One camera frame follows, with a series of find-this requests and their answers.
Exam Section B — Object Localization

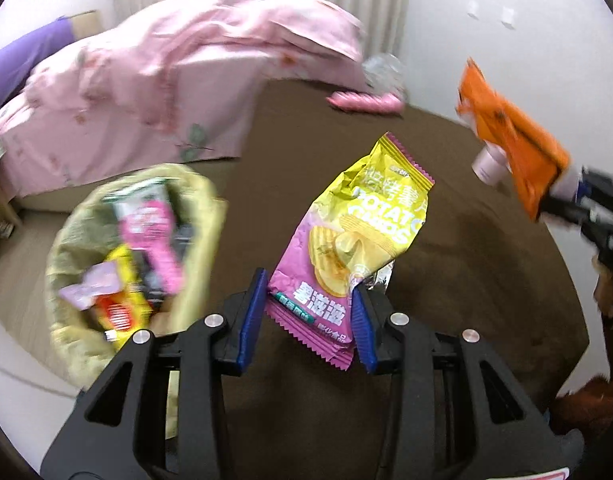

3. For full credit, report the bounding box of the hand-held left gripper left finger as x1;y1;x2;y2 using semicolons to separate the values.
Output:
40;267;270;480

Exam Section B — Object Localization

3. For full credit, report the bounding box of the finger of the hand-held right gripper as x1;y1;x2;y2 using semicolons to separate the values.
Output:
537;194;601;237
578;166;613;209

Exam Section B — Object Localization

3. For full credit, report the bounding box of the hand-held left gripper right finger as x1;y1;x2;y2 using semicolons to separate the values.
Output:
351;285;585;480

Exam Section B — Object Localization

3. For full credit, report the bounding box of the orange snack bag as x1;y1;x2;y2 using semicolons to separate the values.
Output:
455;57;572;222

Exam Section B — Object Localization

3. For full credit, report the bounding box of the yellow and pink chips bag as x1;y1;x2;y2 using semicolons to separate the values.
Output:
264;132;436;372

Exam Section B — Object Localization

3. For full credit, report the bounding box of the bright pink snack wrapper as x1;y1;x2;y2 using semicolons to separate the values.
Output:
117;199;183;295

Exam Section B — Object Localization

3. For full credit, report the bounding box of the yellow snack wrapper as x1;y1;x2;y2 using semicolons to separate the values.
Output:
94;245;154;351

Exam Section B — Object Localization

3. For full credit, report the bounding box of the yellow plastic trash bag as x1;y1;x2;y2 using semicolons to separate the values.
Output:
45;162;227;388

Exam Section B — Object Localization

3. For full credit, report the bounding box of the person's right forearm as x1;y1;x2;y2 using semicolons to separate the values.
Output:
593;255;613;321

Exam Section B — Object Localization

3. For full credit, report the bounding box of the brown fuzzy garment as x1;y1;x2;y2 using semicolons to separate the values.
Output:
554;372;613;441

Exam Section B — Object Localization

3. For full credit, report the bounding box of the pink plastic toy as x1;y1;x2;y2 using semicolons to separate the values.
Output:
327;91;405;116

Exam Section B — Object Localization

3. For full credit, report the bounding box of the clear plastic bag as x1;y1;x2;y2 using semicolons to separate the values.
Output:
361;52;408;98

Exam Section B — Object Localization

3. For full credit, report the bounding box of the pink floral duvet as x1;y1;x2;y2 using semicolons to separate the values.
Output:
24;0;367;126

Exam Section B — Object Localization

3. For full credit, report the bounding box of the purple pillow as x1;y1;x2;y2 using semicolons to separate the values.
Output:
0;16;76;116

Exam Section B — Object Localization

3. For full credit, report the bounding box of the beige upholstered bed frame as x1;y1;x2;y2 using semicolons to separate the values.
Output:
69;10;104;41

